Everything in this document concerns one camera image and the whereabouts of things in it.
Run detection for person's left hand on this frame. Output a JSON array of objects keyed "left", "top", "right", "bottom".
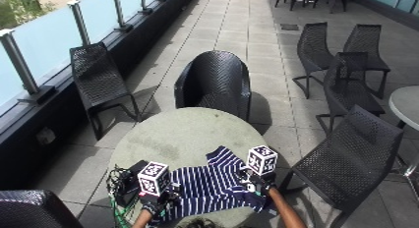
[{"left": 139, "top": 189, "right": 182, "bottom": 219}]

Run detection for person's right hand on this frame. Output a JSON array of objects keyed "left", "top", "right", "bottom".
[{"left": 239, "top": 170, "right": 279, "bottom": 199}]

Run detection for navy white striped shirt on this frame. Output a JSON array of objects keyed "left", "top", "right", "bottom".
[{"left": 149, "top": 145, "right": 274, "bottom": 228}]

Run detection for white marker cube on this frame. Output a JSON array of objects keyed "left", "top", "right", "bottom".
[
  {"left": 245, "top": 144, "right": 279, "bottom": 177},
  {"left": 137, "top": 160, "right": 173, "bottom": 197}
]

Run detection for black device box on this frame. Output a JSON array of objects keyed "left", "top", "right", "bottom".
[{"left": 114, "top": 159, "right": 150, "bottom": 208}]

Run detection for black mesh chair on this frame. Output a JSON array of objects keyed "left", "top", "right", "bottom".
[
  {"left": 342, "top": 24, "right": 391, "bottom": 100},
  {"left": 279, "top": 104, "right": 405, "bottom": 228},
  {"left": 70, "top": 41, "right": 142, "bottom": 141},
  {"left": 293, "top": 22, "right": 335, "bottom": 100},
  {"left": 315, "top": 51, "right": 386, "bottom": 135}
]

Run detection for black woven armchair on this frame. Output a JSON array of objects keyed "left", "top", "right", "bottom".
[
  {"left": 174, "top": 50, "right": 253, "bottom": 123},
  {"left": 0, "top": 189, "right": 85, "bottom": 228}
]

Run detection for grey round side table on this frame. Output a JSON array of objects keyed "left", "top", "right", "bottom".
[{"left": 387, "top": 85, "right": 419, "bottom": 177}]

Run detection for frosted glass balustrade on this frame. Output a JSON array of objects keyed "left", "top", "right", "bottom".
[{"left": 0, "top": 0, "right": 161, "bottom": 108}]

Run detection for green and black cables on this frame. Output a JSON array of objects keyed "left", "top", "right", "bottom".
[{"left": 105, "top": 165, "right": 134, "bottom": 228}]

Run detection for grey wall outlet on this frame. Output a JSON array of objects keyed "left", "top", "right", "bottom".
[{"left": 35, "top": 127, "right": 58, "bottom": 146}]

